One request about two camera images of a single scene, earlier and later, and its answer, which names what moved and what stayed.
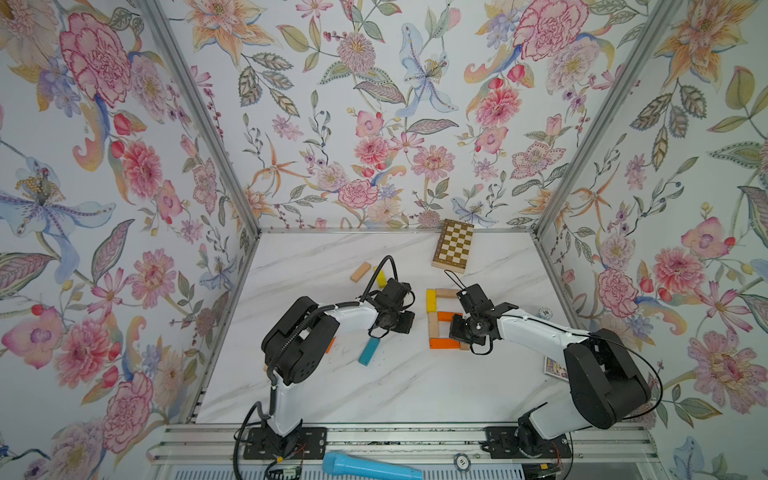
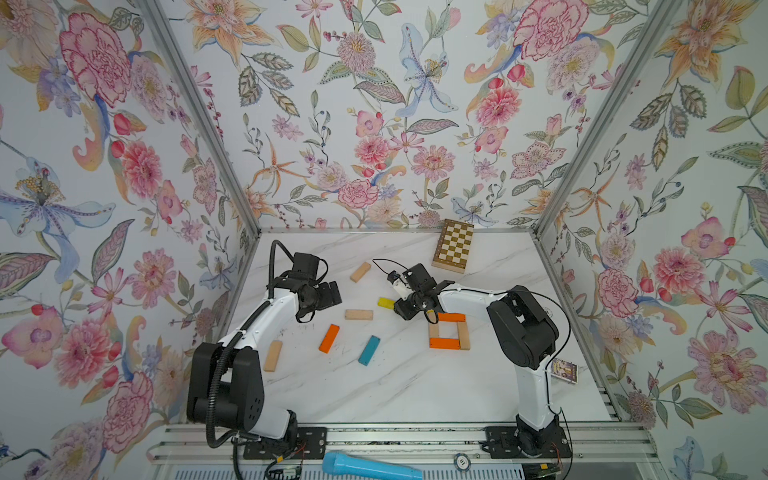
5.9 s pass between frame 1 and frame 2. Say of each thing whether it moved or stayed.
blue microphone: stayed
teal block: stayed
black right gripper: moved
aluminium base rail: stayed
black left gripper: moved
